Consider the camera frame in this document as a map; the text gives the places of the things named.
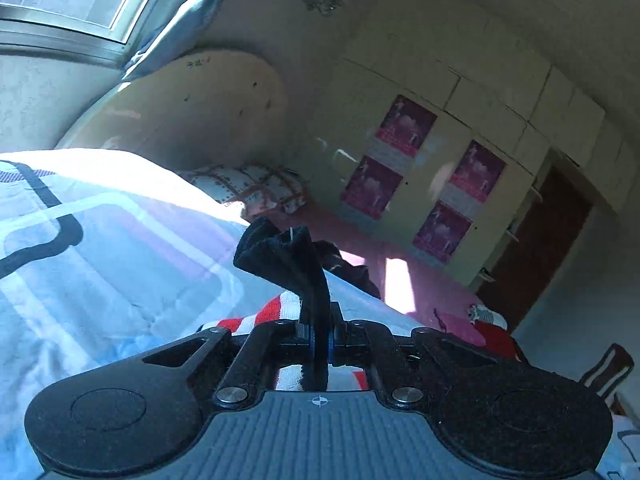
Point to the patterned white brown pillow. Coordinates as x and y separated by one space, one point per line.
250 185

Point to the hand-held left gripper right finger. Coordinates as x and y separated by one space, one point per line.
336 346

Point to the grey blue curtain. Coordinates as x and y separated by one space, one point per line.
185 25

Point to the red black white striped sweater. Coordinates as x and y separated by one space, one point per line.
282 262

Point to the cream wardrobe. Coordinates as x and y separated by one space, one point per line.
450 85

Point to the black white striped garment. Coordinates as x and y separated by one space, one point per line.
485 316

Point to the dark wooden chair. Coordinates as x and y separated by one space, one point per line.
607 365

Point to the purple wall poster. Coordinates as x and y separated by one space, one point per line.
477 171
372 187
406 125
442 232

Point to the brown wooden door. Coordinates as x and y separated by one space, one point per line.
540 250

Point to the pink bedsheet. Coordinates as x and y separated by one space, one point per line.
360 245

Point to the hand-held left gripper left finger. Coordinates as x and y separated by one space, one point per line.
306 342

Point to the red garment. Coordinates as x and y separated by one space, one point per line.
500 342

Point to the dark clothes pile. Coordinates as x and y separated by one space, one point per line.
350 275

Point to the metal framed window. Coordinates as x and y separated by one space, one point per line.
65 0

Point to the white blue pink printed blanket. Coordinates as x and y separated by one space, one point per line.
125 260

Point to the cream round headboard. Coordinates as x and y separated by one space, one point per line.
200 110

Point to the pink cloth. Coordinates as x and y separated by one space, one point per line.
457 327

